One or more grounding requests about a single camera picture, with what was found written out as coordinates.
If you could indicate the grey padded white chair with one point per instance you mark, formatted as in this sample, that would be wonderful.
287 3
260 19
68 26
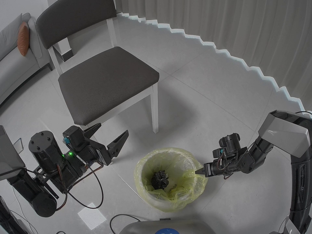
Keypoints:
107 82

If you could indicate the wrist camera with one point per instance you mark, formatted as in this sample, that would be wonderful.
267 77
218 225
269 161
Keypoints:
218 153
73 136

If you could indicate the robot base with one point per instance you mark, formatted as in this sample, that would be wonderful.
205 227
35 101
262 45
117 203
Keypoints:
168 227

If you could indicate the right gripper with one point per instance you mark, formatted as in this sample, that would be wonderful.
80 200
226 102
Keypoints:
212 169

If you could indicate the white trash bin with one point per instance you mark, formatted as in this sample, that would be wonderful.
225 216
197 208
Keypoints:
158 156

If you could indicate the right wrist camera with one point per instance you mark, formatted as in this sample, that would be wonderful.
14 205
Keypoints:
218 153

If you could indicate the pale beige curtain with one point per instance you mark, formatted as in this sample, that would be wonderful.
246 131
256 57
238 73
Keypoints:
231 21

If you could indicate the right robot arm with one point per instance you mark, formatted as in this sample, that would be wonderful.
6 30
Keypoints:
282 133

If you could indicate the pale grey sofa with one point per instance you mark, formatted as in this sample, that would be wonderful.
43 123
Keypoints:
12 69

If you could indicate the orange cushion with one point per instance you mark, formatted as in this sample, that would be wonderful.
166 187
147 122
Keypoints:
23 39

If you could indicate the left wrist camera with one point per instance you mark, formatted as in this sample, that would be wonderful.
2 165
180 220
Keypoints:
73 136

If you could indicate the yellow plastic bag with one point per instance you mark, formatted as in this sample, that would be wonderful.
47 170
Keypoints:
197 184

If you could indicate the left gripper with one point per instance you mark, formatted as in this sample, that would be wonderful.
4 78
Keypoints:
103 155

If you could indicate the black plastic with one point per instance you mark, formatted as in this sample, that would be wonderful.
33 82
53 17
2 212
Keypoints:
160 179

